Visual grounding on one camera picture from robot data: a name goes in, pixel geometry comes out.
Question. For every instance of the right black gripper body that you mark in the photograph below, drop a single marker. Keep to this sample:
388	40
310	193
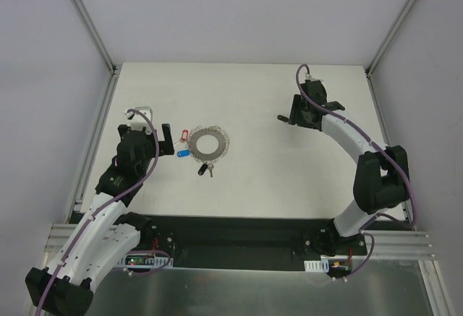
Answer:
296	110

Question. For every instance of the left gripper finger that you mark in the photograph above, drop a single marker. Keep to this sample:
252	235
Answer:
165	148
166	131

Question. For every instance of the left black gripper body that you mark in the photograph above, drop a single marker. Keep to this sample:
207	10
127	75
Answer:
145	132

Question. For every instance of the metal disc with keyrings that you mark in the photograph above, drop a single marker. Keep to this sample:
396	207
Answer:
208	144

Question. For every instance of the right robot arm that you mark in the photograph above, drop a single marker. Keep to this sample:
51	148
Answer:
381	176

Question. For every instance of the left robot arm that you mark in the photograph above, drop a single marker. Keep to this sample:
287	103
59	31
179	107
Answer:
107	232

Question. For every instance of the blue key tag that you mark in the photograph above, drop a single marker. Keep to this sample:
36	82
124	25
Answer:
183	153

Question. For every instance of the red key tag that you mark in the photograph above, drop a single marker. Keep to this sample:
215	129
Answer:
184	135

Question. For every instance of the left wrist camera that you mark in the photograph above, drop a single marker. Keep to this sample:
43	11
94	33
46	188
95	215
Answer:
140	118

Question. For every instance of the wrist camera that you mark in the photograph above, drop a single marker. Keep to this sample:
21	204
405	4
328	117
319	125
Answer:
310	78
140	118

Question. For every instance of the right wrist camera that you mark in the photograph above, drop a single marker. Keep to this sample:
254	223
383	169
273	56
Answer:
310	78

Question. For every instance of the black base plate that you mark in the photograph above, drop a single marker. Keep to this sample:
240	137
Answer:
269	244

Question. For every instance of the left cable duct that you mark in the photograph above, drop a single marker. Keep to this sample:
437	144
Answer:
144	261

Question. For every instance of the cable duct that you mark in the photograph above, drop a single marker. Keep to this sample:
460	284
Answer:
316	266
144	261

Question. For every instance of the right aluminium frame post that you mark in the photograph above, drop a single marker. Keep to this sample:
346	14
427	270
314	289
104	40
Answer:
391	35

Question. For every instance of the aluminium frame post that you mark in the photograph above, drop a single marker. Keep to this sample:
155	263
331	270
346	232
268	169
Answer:
95	37
391	35

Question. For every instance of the right cable duct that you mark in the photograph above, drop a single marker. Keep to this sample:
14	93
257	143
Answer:
316	266

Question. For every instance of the left aluminium frame post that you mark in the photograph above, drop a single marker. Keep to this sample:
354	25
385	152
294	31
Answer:
95	37

